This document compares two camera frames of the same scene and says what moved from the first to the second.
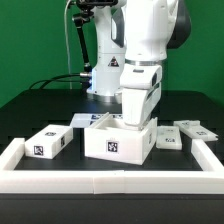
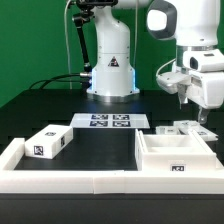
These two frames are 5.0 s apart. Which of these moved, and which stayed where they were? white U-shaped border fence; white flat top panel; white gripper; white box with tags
Moved: white gripper
Stayed: white box with tags; white U-shaped border fence; white flat top panel
